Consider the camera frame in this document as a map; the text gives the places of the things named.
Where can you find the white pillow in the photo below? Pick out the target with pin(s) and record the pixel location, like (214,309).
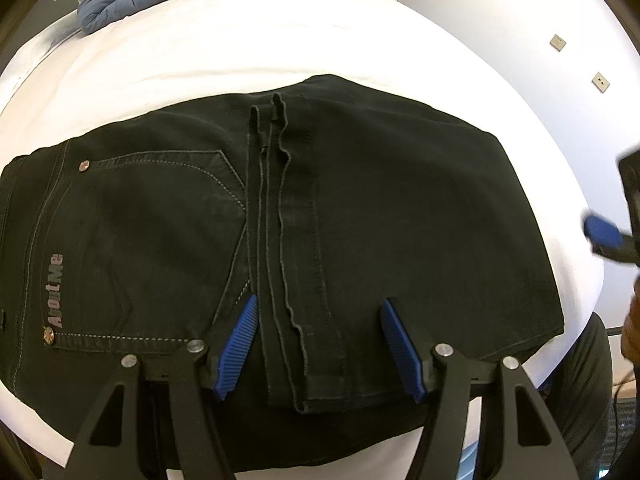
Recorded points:
(50,42)

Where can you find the black pants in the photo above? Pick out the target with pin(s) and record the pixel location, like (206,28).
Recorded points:
(400,210)

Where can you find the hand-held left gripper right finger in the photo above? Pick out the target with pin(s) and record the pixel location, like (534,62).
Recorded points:
(402,350)

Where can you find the beige wall socket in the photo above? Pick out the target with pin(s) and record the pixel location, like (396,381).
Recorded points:
(557,42)
(600,82)

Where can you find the person's right hand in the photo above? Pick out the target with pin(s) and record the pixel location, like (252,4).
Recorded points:
(633,320)

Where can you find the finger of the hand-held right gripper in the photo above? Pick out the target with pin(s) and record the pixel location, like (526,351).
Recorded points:
(602,232)

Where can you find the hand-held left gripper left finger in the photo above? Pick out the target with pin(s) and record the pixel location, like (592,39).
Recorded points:
(237,350)

